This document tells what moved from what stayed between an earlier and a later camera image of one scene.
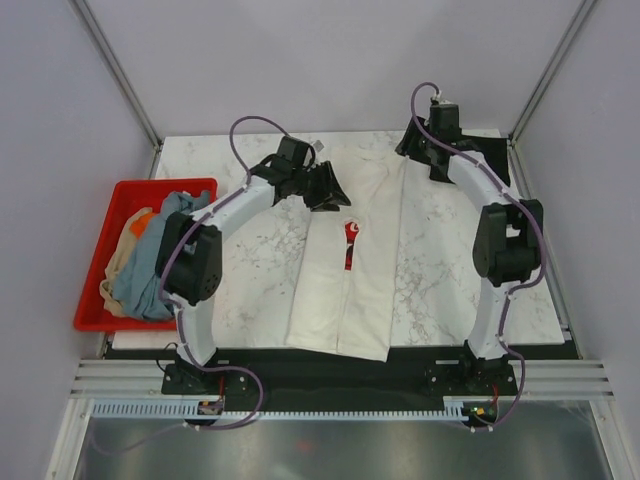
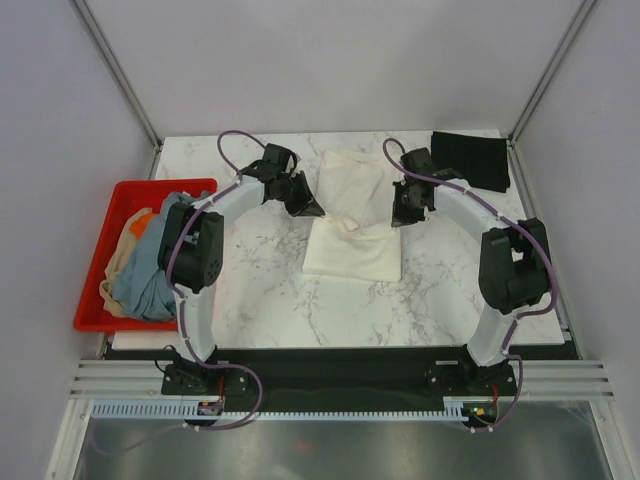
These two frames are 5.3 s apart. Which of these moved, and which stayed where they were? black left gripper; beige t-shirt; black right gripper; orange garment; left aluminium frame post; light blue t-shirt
Moved: black left gripper; black right gripper
Stayed: beige t-shirt; left aluminium frame post; orange garment; light blue t-shirt
